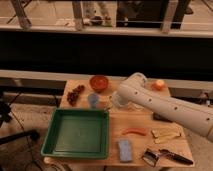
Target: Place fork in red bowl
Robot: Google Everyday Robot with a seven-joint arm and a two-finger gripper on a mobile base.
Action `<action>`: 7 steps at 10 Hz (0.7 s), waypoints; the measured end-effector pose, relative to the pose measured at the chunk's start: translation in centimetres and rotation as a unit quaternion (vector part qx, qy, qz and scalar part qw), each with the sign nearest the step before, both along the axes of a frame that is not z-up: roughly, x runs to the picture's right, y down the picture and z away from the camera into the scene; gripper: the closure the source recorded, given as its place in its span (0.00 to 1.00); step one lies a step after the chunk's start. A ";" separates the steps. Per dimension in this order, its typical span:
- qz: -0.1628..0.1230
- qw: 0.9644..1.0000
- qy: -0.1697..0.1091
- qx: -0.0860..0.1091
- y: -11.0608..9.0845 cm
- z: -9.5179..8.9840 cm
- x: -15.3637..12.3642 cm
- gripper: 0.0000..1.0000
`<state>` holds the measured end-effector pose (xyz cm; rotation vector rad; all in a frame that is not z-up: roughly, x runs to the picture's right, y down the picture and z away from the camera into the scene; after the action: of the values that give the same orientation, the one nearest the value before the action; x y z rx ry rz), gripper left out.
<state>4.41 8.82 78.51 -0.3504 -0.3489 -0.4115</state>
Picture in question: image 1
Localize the green plastic tray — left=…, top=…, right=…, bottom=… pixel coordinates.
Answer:
left=41, top=108, right=109, bottom=159

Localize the bunch of red grapes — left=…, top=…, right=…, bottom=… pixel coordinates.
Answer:
left=67, top=85, right=85, bottom=106

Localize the orange carrot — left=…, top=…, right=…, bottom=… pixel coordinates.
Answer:
left=122, top=128, right=147, bottom=136

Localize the black office chair base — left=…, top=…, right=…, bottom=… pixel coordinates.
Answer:
left=0, top=93, right=41, bottom=146

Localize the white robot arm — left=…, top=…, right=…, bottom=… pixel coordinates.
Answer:
left=113, top=73, right=213, bottom=142

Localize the blue sponge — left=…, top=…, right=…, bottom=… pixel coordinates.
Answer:
left=118, top=139, right=132, bottom=162

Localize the clear glass container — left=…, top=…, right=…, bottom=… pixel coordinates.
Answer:
left=111, top=91, right=144, bottom=110

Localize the yellow wooden utensil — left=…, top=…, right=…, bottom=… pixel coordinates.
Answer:
left=151, top=130, right=181, bottom=144

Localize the red bowl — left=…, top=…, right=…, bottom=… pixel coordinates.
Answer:
left=89, top=75, right=109, bottom=92

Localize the blue plastic cup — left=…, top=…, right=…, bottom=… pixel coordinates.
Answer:
left=87, top=93, right=99, bottom=108

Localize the metal peeler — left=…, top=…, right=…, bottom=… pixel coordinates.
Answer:
left=142, top=148, right=159, bottom=167

